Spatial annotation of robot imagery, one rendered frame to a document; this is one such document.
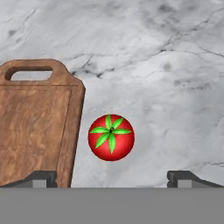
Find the brown wooden cutting board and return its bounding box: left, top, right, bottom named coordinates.
left=0, top=59, right=87, bottom=188

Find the red tomato with green stem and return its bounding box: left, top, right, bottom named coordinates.
left=87, top=114, right=136, bottom=162

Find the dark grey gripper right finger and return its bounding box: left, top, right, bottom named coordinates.
left=166, top=170, right=224, bottom=188

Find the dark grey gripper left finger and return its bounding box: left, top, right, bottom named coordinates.
left=0, top=170, right=59, bottom=188

